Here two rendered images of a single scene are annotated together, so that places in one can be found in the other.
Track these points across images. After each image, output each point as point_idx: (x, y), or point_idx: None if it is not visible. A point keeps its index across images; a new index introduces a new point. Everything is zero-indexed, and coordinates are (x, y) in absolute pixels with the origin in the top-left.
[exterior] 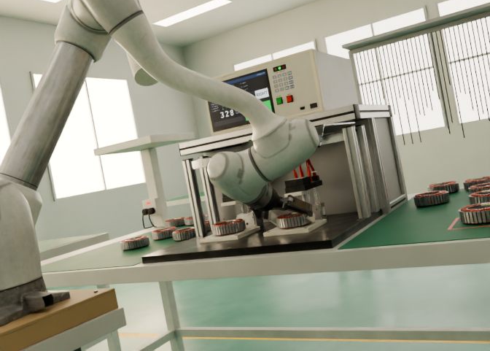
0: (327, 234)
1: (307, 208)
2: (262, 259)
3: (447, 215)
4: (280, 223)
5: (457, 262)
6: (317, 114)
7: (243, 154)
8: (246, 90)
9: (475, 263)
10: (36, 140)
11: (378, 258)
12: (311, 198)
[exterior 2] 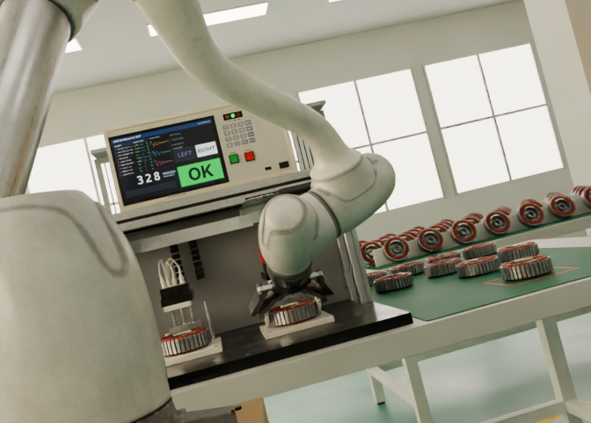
0: (379, 314)
1: (331, 288)
2: (326, 354)
3: (460, 285)
4: (284, 317)
5: (570, 308)
6: (295, 173)
7: (307, 199)
8: (180, 143)
9: (587, 305)
10: (17, 153)
11: (485, 321)
12: None
